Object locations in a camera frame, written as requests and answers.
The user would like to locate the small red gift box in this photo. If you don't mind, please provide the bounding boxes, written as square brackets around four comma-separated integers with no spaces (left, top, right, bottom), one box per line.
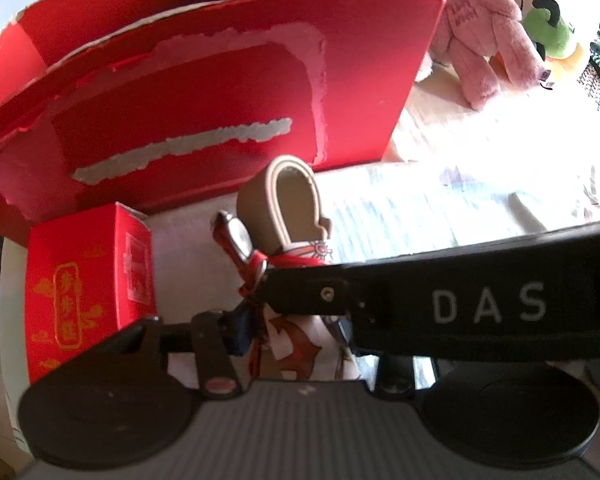
[24,203,157,384]

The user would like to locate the green plush toy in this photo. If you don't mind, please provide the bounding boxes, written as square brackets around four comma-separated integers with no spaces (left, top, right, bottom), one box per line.
[514,0,582,62]

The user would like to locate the large red cardboard box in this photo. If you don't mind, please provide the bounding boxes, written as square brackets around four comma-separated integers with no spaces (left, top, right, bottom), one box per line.
[0,0,444,243]

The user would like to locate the pink teddy bear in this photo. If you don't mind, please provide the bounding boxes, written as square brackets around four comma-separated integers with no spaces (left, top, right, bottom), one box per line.
[429,0,550,110]

